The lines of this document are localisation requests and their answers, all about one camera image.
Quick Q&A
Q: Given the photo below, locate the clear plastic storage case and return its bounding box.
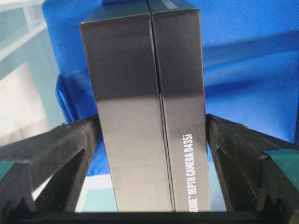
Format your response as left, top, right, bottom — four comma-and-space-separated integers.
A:
0, 0, 117, 212

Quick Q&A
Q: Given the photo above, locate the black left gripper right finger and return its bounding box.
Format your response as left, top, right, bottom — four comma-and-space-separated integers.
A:
206, 114, 299, 224

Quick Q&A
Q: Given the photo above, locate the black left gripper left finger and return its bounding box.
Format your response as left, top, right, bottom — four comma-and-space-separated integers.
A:
0, 115, 101, 224

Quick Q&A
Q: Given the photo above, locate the black D435i box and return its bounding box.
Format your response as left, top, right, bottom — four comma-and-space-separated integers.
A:
80, 0, 211, 212

